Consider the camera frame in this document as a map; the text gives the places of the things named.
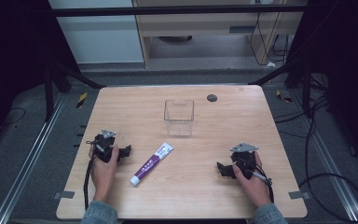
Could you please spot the grey table bracket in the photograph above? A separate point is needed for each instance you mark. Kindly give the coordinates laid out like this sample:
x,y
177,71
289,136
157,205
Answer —
x,y
299,195
64,195

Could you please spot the person's denim sleeve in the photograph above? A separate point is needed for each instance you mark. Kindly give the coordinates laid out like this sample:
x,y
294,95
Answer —
x,y
99,213
268,214

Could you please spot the purple and white toothpaste tube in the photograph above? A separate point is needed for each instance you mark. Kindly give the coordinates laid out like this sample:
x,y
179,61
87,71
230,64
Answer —
x,y
152,163

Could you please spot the black metal frame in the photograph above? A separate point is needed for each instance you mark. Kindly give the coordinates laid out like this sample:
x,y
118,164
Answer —
x,y
74,46

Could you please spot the white cabinet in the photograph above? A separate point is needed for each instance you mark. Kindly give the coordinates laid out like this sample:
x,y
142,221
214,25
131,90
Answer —
x,y
98,34

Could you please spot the clear plastic container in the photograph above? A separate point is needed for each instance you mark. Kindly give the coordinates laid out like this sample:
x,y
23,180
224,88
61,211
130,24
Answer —
x,y
179,117

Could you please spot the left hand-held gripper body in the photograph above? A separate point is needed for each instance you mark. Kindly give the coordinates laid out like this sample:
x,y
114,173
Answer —
x,y
103,143

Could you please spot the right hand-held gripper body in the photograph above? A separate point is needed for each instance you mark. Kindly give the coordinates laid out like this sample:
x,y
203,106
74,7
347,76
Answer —
x,y
245,158

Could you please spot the aluminium floor rail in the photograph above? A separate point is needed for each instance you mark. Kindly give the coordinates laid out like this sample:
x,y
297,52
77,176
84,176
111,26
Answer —
x,y
28,158
326,155

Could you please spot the person's left denim sleeve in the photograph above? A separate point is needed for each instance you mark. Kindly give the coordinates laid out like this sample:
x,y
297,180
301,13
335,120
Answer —
x,y
99,213

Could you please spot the person's right hand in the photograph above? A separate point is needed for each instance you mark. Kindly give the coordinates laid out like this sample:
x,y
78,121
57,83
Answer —
x,y
253,186

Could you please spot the person's right denim sleeve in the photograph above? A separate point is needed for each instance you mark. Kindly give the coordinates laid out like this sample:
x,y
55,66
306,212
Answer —
x,y
268,214

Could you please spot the yellow and black tape strip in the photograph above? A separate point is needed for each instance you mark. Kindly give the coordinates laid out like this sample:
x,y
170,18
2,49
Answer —
x,y
81,100
283,97

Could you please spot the person's left hand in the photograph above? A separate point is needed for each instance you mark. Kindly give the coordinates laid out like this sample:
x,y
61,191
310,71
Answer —
x,y
103,172

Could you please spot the wooden desk with drawer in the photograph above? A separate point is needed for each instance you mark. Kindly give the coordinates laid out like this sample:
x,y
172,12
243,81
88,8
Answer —
x,y
211,28

